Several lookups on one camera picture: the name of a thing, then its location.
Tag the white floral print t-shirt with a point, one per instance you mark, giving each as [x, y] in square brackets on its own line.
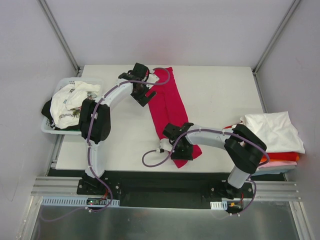
[66, 104]

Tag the grey folded t-shirt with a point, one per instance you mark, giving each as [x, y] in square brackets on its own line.
[273, 170]

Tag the black garment in basket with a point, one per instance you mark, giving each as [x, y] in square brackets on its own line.
[46, 109]

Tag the white slotted cable duct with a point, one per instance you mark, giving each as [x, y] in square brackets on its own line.
[78, 202]
[219, 205]

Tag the white slotted cable duct right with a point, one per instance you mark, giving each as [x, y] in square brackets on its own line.
[219, 205]

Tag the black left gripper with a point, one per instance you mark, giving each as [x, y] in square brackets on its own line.
[143, 97]

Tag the aluminium frame post left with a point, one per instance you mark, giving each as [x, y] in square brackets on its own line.
[59, 34]

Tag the aluminium frame post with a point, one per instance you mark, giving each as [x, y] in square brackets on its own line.
[59, 34]
[276, 35]

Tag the pink folded t-shirt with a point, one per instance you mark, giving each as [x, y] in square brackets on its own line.
[279, 165]

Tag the aluminium frame post right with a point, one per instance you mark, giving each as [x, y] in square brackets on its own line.
[276, 35]

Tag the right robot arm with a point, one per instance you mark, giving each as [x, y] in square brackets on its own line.
[244, 148]

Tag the aluminium front rail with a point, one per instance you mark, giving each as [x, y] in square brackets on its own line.
[286, 191]

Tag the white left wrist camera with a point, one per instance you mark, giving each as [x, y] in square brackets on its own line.
[152, 78]

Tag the magenta t-shirt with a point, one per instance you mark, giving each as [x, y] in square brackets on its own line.
[166, 106]

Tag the white slotted cable duct left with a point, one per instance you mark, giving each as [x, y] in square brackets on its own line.
[78, 202]

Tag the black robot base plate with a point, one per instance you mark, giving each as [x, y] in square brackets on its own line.
[176, 190]

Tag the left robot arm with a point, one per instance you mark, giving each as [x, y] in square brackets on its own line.
[95, 117]

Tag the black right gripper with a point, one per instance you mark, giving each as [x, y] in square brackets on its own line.
[182, 155]

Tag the red folded t-shirt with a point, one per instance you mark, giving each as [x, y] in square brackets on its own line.
[282, 156]

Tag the white plastic laundry basket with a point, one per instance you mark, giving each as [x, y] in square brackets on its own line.
[46, 125]

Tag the white folded t-shirt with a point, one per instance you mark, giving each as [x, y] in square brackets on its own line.
[271, 118]

